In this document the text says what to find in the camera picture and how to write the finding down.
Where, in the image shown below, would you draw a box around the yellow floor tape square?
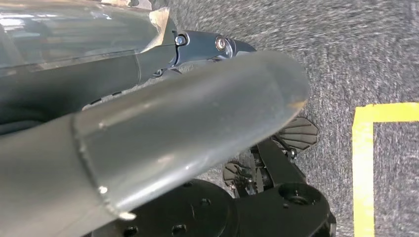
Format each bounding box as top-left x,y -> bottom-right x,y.
352,102 -> 419,237

